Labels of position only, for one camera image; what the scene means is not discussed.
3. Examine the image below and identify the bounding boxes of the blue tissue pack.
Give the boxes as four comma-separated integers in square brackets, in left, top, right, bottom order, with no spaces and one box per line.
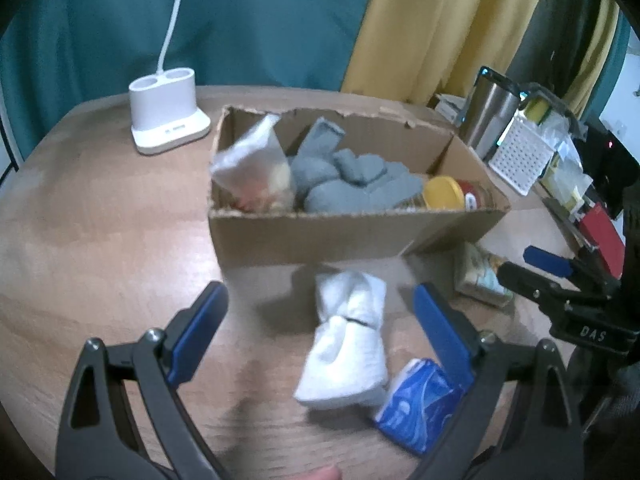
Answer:
[373,359,463,456]

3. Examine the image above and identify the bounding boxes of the yellow lid red jar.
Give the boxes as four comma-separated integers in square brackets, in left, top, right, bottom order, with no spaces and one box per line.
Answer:
[422,176,495,211]

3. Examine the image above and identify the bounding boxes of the white socks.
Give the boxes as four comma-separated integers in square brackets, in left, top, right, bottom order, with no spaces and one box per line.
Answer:
[294,270,388,410]

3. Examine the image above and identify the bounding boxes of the grey gloves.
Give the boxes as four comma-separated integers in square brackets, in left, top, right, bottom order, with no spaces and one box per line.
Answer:
[288,117,423,214]

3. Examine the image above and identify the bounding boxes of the clear bag of snacks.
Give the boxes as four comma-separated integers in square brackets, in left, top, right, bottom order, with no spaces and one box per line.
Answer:
[209,114,295,214]

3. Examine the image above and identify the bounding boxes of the red box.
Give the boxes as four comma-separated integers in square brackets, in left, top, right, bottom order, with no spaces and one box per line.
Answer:
[578,204,625,278]

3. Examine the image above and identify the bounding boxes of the clear plastic bags pile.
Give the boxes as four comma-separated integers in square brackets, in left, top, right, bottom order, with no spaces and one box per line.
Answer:
[521,82,593,214]

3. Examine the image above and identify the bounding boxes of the black monitor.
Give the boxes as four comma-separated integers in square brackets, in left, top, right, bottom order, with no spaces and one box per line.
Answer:
[582,119,639,219]

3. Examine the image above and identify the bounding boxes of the white perforated basket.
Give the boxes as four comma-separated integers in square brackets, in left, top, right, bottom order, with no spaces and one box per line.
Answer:
[488,115,554,196]

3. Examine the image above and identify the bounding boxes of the stainless steel tumbler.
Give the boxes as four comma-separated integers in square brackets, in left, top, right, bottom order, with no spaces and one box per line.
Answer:
[459,66,520,159]

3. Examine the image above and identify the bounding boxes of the cardboard box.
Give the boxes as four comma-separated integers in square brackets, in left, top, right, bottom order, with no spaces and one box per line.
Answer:
[208,107,510,269]

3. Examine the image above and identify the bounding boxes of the yellow curtain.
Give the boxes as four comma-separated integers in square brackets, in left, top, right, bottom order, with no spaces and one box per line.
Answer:
[342,0,539,104]

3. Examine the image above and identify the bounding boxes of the white desk lamp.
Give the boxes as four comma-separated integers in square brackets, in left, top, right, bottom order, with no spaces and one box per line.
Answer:
[128,0,212,156]

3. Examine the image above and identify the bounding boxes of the teal curtain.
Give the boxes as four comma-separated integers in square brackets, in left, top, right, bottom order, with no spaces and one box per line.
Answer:
[1,0,369,155]

